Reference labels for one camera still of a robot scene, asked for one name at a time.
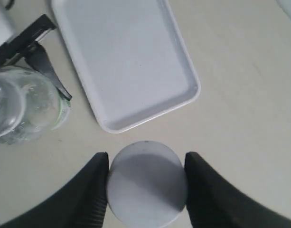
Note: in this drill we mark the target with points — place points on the white plastic tray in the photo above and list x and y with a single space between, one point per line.
130 58

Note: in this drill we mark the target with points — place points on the clear plastic drink bottle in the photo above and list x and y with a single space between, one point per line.
30 105

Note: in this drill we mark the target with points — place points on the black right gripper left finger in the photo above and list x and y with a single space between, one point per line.
81 203

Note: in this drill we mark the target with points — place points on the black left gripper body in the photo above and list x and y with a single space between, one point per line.
28 36

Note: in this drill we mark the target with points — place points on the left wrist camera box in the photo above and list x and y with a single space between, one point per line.
7 30

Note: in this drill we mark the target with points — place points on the white bottle cap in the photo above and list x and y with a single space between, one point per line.
147 185

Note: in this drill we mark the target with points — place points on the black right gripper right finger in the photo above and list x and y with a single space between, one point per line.
215 203

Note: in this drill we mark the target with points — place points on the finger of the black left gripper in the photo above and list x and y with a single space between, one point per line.
37 58

